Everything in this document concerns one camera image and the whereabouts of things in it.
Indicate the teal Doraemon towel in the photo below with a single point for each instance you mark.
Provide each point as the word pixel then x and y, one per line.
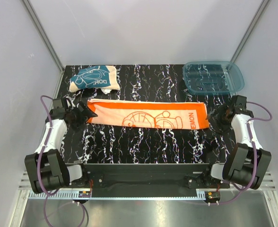
pixel 102 76

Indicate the blue transparent plastic tray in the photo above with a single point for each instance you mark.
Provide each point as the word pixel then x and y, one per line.
pixel 212 77

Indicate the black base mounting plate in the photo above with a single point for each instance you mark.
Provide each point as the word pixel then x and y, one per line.
pixel 147 181

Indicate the orange Doraemon towel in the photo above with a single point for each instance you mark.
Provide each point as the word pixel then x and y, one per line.
pixel 157 115

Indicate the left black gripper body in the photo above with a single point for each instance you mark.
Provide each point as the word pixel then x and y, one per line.
pixel 76 121

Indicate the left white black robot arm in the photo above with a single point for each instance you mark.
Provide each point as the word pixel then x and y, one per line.
pixel 46 169

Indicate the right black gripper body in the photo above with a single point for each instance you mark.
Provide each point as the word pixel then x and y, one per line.
pixel 222 124

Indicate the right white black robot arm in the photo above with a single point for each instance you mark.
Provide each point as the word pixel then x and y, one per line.
pixel 248 161

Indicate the aluminium rail frame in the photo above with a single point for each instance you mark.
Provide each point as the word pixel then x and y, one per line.
pixel 267 185

